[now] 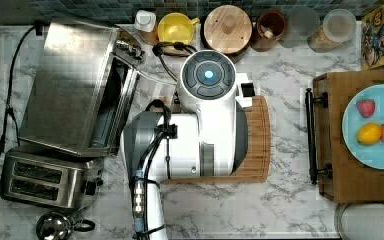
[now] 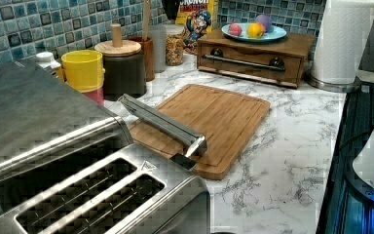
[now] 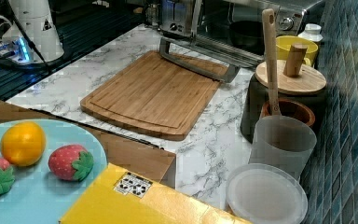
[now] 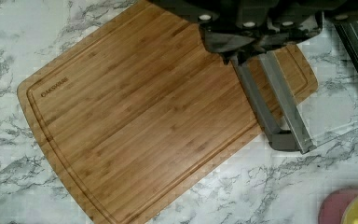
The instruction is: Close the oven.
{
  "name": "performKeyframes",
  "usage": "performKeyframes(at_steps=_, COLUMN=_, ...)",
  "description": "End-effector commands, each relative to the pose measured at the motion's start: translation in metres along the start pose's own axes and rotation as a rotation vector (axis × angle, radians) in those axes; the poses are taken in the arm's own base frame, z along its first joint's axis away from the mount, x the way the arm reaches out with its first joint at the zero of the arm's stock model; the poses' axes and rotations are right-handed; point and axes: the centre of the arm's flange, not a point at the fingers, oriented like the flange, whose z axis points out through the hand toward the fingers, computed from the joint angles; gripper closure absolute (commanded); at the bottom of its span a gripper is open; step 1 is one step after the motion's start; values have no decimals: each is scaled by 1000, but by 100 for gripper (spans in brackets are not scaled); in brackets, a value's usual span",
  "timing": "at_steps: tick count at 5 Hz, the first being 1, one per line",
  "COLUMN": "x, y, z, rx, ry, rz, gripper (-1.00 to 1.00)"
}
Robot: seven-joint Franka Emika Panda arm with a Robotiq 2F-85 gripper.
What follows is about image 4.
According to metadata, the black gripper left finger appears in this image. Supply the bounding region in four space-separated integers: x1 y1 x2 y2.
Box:
199 26 263 64

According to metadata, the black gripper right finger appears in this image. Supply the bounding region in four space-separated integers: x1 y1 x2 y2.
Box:
255 15 324 51

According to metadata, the glass oven door with handle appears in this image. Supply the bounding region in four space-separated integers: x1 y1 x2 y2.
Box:
231 23 358 154

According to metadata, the bamboo cutting board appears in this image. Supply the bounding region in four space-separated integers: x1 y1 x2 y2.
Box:
17 0 319 224

